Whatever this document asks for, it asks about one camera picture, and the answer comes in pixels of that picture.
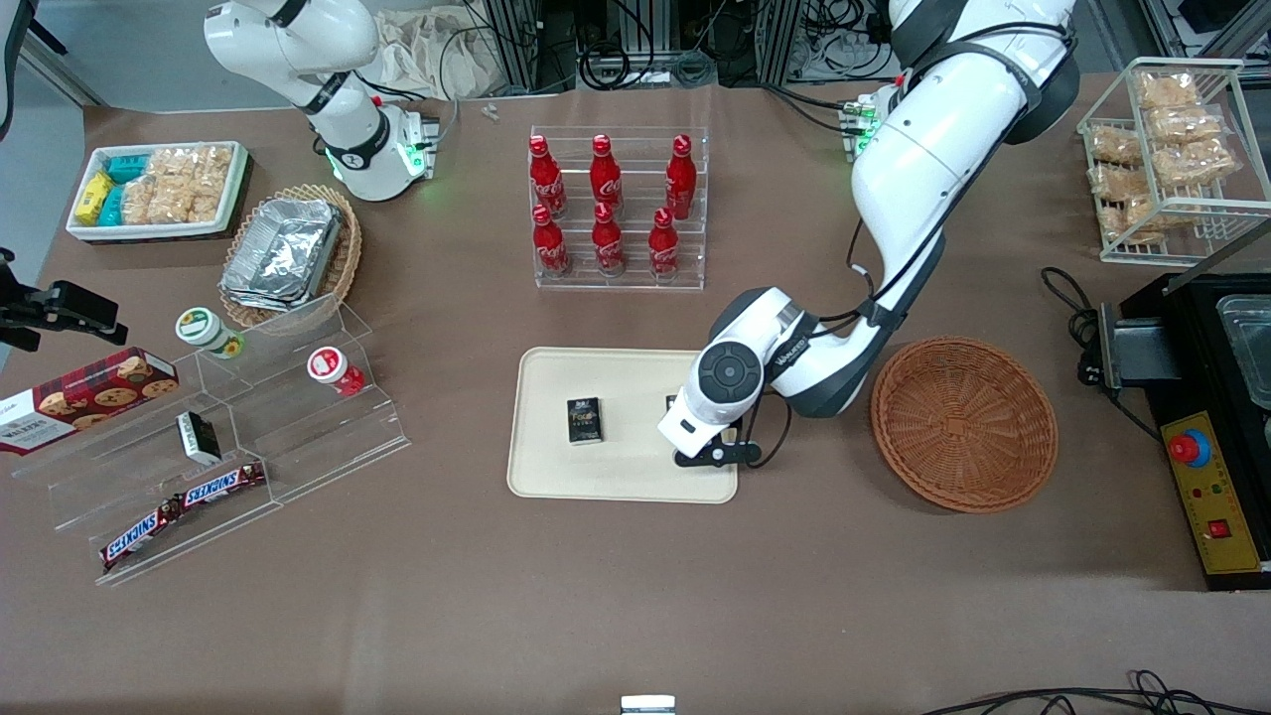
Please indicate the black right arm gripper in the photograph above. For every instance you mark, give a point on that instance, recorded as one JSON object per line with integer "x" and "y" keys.
{"x": 62, "y": 303}

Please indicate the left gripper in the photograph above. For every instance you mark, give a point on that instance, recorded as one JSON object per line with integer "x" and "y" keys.
{"x": 738, "y": 423}

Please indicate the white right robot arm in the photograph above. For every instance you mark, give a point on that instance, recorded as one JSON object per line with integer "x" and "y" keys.
{"x": 298, "y": 40}

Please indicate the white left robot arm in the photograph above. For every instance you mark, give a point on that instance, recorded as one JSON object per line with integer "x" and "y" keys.
{"x": 923, "y": 169}

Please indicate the beige plastic tray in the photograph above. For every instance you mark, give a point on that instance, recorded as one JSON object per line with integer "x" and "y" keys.
{"x": 616, "y": 467}

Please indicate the round brown wicker basket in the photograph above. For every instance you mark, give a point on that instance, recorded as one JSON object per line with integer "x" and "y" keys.
{"x": 963, "y": 427}

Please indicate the light oval wicker basket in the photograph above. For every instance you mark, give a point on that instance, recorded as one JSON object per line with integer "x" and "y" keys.
{"x": 348, "y": 258}

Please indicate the red tartan cookie box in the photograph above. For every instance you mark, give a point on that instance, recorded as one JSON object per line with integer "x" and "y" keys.
{"x": 79, "y": 397}

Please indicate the teal snack pack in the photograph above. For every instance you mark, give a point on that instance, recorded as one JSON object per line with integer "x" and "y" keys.
{"x": 111, "y": 207}
{"x": 127, "y": 167}

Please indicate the white rectangular plastic bin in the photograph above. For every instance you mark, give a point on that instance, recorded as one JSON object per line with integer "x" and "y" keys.
{"x": 159, "y": 230}

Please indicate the yellow snack box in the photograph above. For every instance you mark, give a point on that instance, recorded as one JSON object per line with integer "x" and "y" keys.
{"x": 93, "y": 197}

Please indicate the cup with green white lid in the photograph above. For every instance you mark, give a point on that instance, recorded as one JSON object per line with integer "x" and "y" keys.
{"x": 207, "y": 330}

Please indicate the black small box gold print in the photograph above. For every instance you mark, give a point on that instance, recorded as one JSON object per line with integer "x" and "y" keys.
{"x": 585, "y": 421}

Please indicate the clear bag of rice crackers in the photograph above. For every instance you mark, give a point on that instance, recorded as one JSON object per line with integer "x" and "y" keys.
{"x": 174, "y": 203}
{"x": 191, "y": 164}

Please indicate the small black white box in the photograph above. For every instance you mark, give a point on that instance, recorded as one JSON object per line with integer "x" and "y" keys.
{"x": 199, "y": 438}

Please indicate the clear acrylic bottle rack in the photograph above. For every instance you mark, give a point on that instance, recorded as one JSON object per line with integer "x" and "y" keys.
{"x": 616, "y": 281}

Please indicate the stack of foil containers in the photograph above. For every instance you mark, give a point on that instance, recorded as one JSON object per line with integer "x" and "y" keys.
{"x": 283, "y": 253}

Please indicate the red cola bottle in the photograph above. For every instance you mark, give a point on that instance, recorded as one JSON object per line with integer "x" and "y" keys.
{"x": 550, "y": 246}
{"x": 663, "y": 248}
{"x": 546, "y": 179}
{"x": 681, "y": 179}
{"x": 605, "y": 177}
{"x": 608, "y": 244}

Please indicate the Snickers chocolate bar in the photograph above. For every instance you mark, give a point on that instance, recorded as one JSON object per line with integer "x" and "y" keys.
{"x": 141, "y": 533}
{"x": 223, "y": 485}

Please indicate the clear acrylic stepped display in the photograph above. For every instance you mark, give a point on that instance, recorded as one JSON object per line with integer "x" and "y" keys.
{"x": 298, "y": 437}

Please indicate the cup with red white lid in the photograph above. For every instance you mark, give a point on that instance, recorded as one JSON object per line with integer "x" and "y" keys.
{"x": 331, "y": 367}

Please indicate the small grey white device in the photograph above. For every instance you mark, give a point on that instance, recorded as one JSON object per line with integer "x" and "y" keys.
{"x": 647, "y": 705}

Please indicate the beige cloth bag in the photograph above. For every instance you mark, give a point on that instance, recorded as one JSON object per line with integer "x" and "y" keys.
{"x": 437, "y": 55}

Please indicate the black sealing machine yellow panel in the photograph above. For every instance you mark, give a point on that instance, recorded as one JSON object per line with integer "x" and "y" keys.
{"x": 1216, "y": 477}

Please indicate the clear plastic food container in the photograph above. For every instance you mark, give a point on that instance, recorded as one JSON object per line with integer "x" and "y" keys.
{"x": 1249, "y": 348}

